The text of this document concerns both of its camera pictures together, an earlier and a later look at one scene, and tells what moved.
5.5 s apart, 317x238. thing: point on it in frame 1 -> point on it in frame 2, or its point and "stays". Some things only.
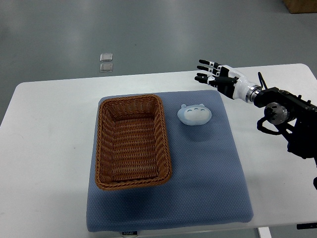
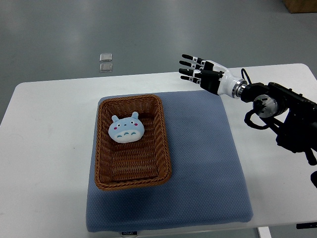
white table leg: (264, 232) stays
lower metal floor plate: (106, 67) stays
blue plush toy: (194, 114) -> (127, 130)
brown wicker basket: (132, 149) stays
